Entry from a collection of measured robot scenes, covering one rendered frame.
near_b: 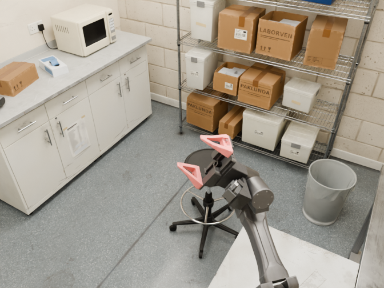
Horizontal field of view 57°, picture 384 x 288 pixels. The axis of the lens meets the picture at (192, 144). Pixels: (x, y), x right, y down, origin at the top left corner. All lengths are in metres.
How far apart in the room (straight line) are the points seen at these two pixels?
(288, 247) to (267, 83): 1.64
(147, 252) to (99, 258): 0.33
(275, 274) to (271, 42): 2.18
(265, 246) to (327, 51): 2.03
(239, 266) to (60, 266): 1.53
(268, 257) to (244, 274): 0.58
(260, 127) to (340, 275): 1.84
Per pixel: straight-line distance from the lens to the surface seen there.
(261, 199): 0.85
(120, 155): 3.40
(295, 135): 3.18
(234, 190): 0.81
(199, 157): 2.32
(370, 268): 1.63
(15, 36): 3.20
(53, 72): 2.88
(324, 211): 2.78
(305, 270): 1.53
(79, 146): 3.09
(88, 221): 2.89
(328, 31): 2.70
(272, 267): 0.90
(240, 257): 1.51
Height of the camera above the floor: 2.14
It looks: 38 degrees down
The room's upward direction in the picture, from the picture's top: straight up
